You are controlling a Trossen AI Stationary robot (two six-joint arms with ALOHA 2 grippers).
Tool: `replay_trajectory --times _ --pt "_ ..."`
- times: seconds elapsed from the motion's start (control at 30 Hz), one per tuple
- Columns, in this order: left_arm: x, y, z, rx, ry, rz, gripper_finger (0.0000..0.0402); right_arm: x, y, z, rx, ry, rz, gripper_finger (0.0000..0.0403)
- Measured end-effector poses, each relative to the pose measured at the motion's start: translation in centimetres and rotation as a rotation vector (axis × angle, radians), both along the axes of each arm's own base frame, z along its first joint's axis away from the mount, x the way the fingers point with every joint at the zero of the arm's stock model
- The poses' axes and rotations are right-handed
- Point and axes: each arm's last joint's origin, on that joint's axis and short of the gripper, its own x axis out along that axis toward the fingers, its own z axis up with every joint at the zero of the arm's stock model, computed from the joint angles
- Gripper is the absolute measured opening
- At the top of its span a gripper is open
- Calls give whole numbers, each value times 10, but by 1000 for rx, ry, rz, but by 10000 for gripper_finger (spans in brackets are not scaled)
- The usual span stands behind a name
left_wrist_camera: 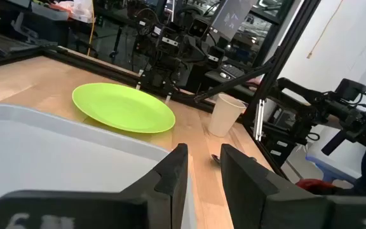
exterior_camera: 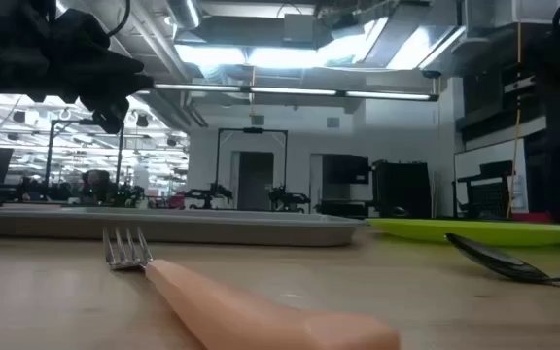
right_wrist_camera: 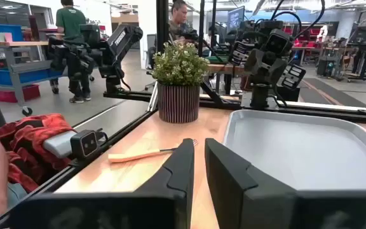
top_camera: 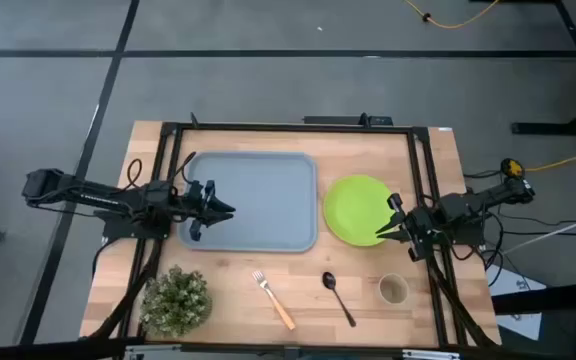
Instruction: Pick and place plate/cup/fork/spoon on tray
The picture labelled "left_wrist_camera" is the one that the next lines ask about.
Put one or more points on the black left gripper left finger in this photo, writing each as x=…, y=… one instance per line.
x=170, y=178

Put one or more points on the lime green plate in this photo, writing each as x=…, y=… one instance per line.
x=122, y=106

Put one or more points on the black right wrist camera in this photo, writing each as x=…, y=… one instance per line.
x=349, y=89

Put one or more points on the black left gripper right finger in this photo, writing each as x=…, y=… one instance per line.
x=246, y=191

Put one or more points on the black computer keyboard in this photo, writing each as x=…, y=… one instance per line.
x=234, y=70

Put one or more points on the beige paper cup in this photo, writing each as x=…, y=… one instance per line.
x=224, y=117

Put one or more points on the silver clamp on frame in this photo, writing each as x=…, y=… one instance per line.
x=259, y=121

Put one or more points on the black background robot arm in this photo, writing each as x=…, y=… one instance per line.
x=199, y=28
x=167, y=41

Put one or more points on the black aluminium table frame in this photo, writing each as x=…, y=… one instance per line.
x=276, y=60

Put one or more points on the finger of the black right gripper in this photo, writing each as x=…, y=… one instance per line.
x=300, y=90

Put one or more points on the grey monitor panel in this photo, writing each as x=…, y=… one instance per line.
x=230, y=17

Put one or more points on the dark metal spoon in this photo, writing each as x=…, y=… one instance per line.
x=215, y=158

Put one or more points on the white plastic bag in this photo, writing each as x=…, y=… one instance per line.
x=81, y=11

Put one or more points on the red cloth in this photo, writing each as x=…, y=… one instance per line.
x=311, y=185

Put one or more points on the grey plastic tray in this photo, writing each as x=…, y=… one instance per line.
x=59, y=159

